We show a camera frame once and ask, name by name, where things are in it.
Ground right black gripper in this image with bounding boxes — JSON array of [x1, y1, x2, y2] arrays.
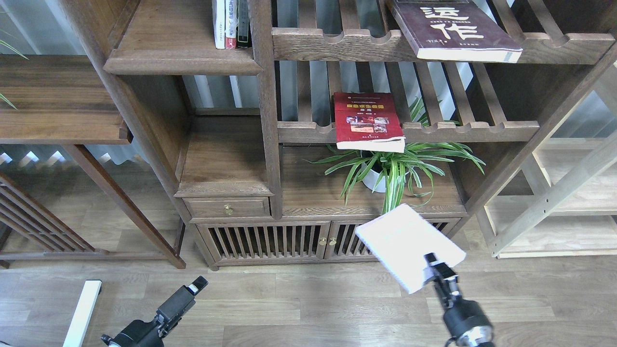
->
[[424, 253, 494, 347]]

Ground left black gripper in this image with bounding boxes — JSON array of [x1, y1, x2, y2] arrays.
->
[[101, 276, 209, 347]]

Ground white lavender book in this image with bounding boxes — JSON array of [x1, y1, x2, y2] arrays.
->
[[356, 204, 466, 294]]

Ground dark maroon book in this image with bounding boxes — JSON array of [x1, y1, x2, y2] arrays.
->
[[386, 0, 523, 63]]

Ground white table leg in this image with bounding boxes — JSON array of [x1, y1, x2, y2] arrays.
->
[[62, 280, 102, 347]]

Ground green spider plant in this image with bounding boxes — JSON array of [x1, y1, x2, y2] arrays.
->
[[308, 96, 487, 215]]

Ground brass drawer knob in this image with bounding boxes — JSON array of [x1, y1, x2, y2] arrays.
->
[[224, 204, 234, 215]]

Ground white plant pot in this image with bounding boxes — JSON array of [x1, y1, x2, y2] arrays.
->
[[360, 155, 388, 193]]

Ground dark wooden bookshelf cabinet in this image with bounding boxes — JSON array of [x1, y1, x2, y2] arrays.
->
[[60, 0, 616, 269]]

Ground black upright book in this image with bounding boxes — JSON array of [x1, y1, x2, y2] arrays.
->
[[236, 0, 252, 49]]

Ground red white upright book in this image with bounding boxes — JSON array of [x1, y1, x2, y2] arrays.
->
[[225, 0, 238, 49]]

